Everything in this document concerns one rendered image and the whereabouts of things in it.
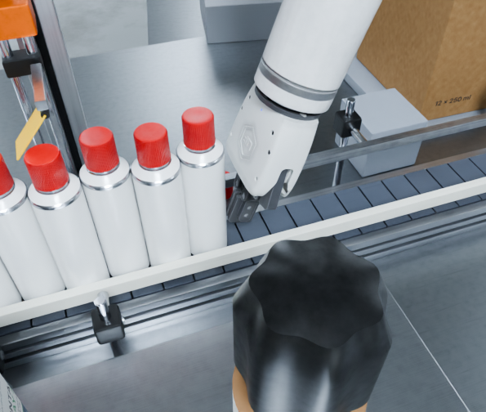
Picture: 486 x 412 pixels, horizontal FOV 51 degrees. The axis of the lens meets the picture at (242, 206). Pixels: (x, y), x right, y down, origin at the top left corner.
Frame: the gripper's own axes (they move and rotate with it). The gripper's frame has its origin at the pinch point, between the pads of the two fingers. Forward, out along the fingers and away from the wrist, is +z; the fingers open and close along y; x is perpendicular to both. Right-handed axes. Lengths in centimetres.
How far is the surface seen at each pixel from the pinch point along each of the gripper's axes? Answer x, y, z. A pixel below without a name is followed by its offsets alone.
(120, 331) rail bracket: -15.1, 10.0, 9.2
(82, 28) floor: 23, -256, 92
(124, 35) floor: 44, -239, 84
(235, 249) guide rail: -1.2, 4.1, 3.4
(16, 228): -25.3, 2.1, 1.6
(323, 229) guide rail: 9.7, 4.4, -0.2
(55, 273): -20.9, 1.1, 9.7
